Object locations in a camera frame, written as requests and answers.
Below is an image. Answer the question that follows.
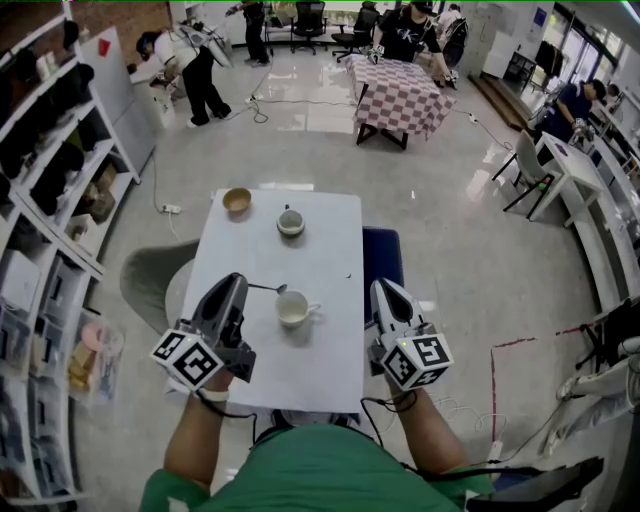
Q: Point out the black office chair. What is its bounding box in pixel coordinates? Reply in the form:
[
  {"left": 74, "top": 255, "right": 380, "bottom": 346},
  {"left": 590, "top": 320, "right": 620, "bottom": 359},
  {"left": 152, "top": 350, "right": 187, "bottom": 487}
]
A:
[
  {"left": 330, "top": 1, "right": 382, "bottom": 64},
  {"left": 290, "top": 0, "right": 330, "bottom": 56}
]

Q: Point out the black flat device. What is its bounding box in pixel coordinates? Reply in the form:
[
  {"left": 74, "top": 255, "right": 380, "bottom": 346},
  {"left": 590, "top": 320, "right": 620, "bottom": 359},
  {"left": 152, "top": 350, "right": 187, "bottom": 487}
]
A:
[{"left": 466, "top": 455, "right": 606, "bottom": 512}]

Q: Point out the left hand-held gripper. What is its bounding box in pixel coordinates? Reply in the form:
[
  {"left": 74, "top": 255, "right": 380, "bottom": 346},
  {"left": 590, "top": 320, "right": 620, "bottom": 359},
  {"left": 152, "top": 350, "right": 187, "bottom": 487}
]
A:
[{"left": 149, "top": 272, "right": 257, "bottom": 392}]

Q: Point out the black chair base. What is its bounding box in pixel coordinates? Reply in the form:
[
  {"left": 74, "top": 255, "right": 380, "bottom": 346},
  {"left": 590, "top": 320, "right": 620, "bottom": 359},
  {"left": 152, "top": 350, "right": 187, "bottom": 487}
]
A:
[{"left": 573, "top": 298, "right": 640, "bottom": 372}]

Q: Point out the grey cup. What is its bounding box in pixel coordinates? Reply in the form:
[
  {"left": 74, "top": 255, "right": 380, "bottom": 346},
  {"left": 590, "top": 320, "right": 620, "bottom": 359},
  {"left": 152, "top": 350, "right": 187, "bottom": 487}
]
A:
[{"left": 276, "top": 203, "right": 307, "bottom": 239}]

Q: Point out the white cup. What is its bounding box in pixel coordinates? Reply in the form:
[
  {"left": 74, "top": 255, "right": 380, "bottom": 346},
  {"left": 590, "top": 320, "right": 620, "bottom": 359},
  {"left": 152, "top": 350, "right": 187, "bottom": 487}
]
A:
[{"left": 275, "top": 290, "right": 322, "bottom": 330}]

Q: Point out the person's right forearm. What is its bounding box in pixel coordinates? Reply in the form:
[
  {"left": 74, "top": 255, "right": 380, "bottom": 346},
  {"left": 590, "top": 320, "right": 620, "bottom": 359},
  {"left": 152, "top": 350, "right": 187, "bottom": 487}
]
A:
[{"left": 383, "top": 385, "right": 472, "bottom": 477}]

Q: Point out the pink round container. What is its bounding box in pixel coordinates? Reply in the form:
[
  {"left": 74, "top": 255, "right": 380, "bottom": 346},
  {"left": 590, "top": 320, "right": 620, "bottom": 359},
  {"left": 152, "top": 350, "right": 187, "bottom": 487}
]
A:
[{"left": 78, "top": 321, "right": 125, "bottom": 354}]

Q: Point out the blue chair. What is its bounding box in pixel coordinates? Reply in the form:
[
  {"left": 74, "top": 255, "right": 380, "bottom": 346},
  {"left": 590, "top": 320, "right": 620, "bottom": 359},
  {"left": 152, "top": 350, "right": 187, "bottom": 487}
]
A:
[{"left": 361, "top": 225, "right": 406, "bottom": 302}]

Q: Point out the white desk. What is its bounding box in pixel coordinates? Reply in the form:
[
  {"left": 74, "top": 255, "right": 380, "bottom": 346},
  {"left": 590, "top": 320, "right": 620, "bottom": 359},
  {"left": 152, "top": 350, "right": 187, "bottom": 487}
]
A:
[{"left": 527, "top": 131, "right": 607, "bottom": 229}]

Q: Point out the checkered cloth table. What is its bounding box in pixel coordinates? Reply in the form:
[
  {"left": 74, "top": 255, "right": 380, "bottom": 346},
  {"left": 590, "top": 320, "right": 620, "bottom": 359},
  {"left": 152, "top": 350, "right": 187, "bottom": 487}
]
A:
[{"left": 344, "top": 53, "right": 458, "bottom": 149}]

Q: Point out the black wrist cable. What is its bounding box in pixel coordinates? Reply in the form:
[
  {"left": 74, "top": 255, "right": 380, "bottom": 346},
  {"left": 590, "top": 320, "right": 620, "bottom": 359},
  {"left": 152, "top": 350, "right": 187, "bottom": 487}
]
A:
[
  {"left": 195, "top": 390, "right": 259, "bottom": 447},
  {"left": 359, "top": 392, "right": 542, "bottom": 485}
]

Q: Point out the white cabinet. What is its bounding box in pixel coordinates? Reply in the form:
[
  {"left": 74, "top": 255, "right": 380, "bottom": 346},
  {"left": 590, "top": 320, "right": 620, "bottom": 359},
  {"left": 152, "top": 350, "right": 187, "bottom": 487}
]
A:
[{"left": 481, "top": 8, "right": 527, "bottom": 80}]

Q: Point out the long white counter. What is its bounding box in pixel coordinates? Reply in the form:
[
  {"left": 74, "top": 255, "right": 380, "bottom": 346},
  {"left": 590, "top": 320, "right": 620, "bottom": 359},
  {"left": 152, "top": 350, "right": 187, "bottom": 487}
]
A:
[{"left": 573, "top": 107, "right": 640, "bottom": 314}]

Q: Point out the person's green shirt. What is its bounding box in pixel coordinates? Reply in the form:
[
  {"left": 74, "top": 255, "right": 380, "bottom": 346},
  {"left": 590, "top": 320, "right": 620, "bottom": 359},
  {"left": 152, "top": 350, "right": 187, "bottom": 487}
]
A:
[{"left": 138, "top": 423, "right": 495, "bottom": 512}]

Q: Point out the white chair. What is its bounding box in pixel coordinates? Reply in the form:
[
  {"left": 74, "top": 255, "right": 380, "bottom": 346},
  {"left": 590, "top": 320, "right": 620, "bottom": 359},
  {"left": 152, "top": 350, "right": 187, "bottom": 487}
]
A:
[{"left": 491, "top": 129, "right": 562, "bottom": 213}]

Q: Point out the white shelf unit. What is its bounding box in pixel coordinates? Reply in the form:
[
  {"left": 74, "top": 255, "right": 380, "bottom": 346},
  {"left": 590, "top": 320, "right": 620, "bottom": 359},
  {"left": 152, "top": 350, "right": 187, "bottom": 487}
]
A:
[{"left": 0, "top": 13, "right": 142, "bottom": 507}]

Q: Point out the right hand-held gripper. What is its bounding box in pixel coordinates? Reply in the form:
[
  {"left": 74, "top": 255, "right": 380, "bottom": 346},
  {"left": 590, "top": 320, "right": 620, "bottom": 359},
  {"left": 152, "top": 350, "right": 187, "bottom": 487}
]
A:
[{"left": 369, "top": 277, "right": 454, "bottom": 392}]

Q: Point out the wooden bowl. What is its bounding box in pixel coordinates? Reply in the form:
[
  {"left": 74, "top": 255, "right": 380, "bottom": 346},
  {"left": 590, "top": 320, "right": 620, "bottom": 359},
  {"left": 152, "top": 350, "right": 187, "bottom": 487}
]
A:
[{"left": 222, "top": 187, "right": 253, "bottom": 222}]

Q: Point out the grey board panel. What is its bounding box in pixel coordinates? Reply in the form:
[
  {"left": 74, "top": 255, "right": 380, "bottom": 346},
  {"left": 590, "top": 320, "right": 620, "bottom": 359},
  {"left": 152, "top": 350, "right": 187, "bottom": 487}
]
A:
[{"left": 78, "top": 26, "right": 157, "bottom": 175}]

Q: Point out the person's left forearm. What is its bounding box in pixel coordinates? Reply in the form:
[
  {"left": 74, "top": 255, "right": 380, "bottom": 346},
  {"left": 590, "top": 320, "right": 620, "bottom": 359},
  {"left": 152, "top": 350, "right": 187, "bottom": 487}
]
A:
[{"left": 163, "top": 370, "right": 237, "bottom": 496}]

